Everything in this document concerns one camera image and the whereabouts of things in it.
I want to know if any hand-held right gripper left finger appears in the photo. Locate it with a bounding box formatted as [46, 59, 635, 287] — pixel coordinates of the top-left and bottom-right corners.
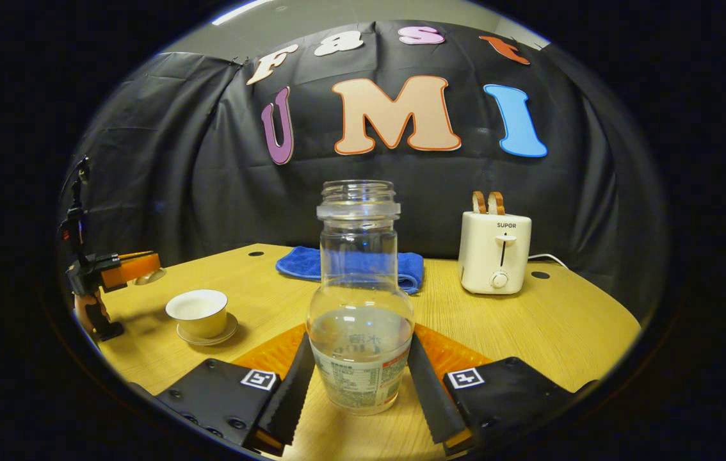
[155, 323, 316, 457]

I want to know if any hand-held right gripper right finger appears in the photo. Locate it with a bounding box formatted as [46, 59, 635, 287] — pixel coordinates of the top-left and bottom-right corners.
[407, 323, 597, 457]

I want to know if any clear glass water bottle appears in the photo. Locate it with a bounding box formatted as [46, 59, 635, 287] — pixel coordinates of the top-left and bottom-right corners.
[307, 180, 415, 416]

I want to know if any cream ceramic teacup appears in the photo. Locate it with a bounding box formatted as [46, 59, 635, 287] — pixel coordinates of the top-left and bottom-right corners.
[165, 289, 229, 339]

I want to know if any cream ceramic saucer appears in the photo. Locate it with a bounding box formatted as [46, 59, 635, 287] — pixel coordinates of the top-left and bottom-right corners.
[176, 312, 239, 346]

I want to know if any blue folded towel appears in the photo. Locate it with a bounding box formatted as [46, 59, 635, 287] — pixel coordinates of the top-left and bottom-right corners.
[275, 246, 425, 295]

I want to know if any white toaster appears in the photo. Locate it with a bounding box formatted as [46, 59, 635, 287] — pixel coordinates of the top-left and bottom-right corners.
[458, 211, 532, 295]

